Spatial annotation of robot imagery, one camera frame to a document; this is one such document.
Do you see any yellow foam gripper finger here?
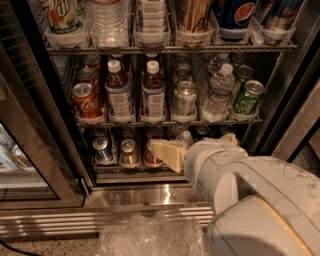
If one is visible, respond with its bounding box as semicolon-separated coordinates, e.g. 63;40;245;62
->
149;139;188;173
219;133;240;146

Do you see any silver 7up can front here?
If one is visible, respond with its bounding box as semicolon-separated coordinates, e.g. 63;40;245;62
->
173;81;197;116

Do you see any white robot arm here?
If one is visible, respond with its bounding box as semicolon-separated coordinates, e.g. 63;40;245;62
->
149;133;320;256

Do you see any water bottle bottom shelf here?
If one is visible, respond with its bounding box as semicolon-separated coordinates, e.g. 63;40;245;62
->
176;130;193;147

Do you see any red can bottom shelf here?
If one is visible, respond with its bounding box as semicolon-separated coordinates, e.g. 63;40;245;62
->
144;135;163;165

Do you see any clear water bottle middle shelf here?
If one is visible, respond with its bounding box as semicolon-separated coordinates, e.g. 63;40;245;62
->
203;63;235;115

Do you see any clear water bottle shelf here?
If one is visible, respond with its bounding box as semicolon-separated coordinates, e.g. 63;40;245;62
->
203;63;235;115
89;0;129;48

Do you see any green can front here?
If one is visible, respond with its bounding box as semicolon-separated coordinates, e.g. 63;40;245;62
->
233;80;265;115

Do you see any green can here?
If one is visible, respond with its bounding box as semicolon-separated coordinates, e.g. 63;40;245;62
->
232;65;254;97
233;80;265;115

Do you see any gold can bottom shelf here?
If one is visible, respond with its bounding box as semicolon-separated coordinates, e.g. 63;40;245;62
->
120;139;139;166

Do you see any blue can bottom left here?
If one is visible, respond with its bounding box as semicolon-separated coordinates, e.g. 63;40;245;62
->
93;137;114;161

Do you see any steel fridge door right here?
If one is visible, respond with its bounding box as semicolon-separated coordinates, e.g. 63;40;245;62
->
272;80;320;162

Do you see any silver can second row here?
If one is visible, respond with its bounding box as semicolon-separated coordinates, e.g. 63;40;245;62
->
173;66;192;84

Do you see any red coca-cola can front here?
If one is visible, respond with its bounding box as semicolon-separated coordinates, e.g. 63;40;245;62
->
72;83;102;119

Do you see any red coca-cola can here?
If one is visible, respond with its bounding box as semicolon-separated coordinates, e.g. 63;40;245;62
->
72;83;102;119
83;55;101;72
77;67;100;94

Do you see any pepsi bottle top shelf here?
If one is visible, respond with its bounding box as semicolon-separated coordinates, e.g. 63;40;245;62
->
213;0;256;41

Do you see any brown striped bottle top shelf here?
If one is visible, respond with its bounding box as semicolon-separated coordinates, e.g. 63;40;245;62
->
175;0;211;33

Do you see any glass fridge door left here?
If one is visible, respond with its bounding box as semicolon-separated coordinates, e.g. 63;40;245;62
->
0;0;91;213

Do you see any red bull can top shelf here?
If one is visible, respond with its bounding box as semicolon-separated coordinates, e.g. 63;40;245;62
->
255;0;304;45

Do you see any white labelled bottle top shelf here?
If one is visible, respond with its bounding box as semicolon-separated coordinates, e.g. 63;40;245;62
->
136;0;167;43

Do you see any clear water bottle top shelf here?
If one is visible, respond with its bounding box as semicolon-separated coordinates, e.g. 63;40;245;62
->
89;0;129;48

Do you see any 7up bottle top shelf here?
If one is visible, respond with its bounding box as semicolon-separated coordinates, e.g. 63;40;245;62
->
39;0;81;34

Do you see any brown tea bottle right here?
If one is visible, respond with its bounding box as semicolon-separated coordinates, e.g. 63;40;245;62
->
142;61;165;118

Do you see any brown tea bottle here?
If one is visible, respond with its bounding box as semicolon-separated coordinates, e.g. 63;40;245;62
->
105;60;133;117
142;61;165;118

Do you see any brown tea bottle left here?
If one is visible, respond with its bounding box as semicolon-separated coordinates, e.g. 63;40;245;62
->
105;60;133;117

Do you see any clear plastic wrap bundle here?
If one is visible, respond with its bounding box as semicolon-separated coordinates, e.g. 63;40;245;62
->
96;212;208;256

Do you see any black cable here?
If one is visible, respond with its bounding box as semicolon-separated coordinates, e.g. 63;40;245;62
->
0;239;44;256

